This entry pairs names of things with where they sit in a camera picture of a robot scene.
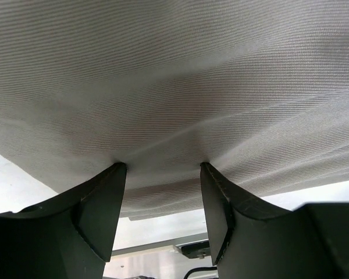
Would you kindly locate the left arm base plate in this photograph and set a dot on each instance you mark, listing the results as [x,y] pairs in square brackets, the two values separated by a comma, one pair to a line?
[197,250]

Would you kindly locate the front aluminium rail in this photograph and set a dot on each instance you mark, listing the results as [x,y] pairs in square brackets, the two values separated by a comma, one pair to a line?
[171,242]

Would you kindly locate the grey trousers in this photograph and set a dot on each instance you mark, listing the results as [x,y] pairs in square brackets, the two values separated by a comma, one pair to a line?
[259,89]

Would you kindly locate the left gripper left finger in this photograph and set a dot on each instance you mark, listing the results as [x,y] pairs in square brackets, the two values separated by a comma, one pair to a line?
[68,236]

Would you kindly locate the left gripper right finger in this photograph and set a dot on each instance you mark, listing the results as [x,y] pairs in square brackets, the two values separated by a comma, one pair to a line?
[252,238]

